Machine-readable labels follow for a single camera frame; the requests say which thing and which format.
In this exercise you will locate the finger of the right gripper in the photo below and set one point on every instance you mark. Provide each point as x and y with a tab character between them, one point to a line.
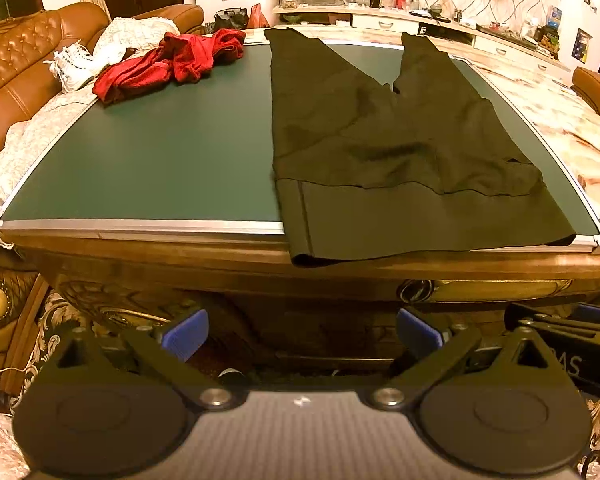
589	313

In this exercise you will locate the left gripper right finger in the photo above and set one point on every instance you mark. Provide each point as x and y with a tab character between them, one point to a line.
519	415

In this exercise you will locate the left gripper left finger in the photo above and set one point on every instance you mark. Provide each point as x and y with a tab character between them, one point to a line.
114	406

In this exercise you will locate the black trousers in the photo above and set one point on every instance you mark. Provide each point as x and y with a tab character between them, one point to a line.
365	170

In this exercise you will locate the green table mat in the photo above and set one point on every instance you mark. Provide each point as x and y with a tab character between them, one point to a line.
197	160

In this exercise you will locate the white lace sofa cover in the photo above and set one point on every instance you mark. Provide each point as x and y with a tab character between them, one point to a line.
27	139

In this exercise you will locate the white TV cabinet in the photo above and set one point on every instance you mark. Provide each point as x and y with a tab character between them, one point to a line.
519	52

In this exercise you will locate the white sneakers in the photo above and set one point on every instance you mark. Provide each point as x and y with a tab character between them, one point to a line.
74	67

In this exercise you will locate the red garment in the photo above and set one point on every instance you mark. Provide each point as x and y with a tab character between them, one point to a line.
183	59

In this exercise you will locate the brown leather sofa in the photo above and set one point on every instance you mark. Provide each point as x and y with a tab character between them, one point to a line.
28	45

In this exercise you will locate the black bag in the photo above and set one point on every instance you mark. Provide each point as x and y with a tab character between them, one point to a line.
231	18

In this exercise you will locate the orange plastic bag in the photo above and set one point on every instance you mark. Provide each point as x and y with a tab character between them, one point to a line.
256	18

